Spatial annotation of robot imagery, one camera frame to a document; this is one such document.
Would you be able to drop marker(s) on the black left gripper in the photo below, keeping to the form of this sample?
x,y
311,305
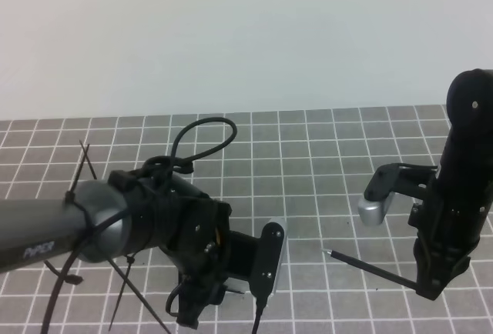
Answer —
x,y
193,230

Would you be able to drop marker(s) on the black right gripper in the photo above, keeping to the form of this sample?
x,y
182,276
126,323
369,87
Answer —
x,y
449,223

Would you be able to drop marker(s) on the black pen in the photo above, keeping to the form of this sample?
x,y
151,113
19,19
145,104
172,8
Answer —
x,y
371,269

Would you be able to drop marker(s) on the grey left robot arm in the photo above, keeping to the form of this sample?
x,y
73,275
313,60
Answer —
x,y
124,215

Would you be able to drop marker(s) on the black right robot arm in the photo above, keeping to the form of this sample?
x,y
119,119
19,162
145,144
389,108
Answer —
x,y
467,156

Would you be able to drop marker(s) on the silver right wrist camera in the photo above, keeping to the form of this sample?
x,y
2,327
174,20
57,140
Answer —
x,y
377,197

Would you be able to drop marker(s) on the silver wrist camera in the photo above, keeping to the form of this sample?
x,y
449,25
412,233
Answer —
x,y
268,259
377,197

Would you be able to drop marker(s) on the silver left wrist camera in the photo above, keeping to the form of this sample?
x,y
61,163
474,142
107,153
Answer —
x,y
268,259

